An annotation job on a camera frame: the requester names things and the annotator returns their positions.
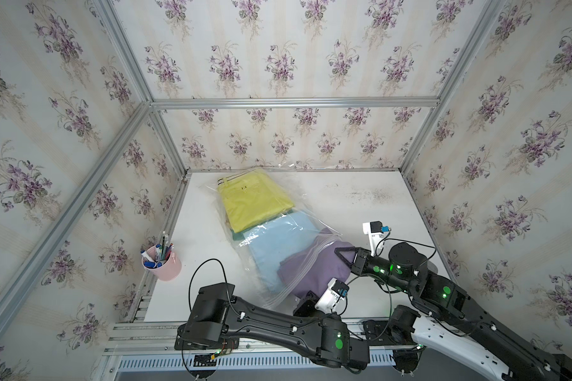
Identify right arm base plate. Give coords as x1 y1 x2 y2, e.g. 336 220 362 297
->
362 319 416 347

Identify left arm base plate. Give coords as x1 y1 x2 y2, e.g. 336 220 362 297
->
174 322 239 351

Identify yellow-green folded trousers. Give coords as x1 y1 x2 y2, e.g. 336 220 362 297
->
217 168 295 233

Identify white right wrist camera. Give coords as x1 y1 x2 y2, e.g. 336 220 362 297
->
362 221 391 257

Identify clear plastic vacuum bag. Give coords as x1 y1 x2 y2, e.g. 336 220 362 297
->
206 168 354 311

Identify pink pen cup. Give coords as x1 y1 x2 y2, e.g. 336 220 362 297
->
140 232 182 282

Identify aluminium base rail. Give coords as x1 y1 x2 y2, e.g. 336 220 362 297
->
92 320 506 381

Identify light blue trousers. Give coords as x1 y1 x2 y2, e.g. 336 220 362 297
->
238 211 334 294

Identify teal folded garment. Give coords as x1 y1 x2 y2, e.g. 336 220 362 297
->
231 230 246 241

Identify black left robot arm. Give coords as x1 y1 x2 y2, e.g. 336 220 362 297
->
174 283 370 371

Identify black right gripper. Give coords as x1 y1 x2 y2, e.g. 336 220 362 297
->
336 246 416 298

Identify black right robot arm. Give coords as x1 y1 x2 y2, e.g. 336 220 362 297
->
334 242 572 380

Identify purple trousers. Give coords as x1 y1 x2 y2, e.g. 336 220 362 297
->
277 229 354 298

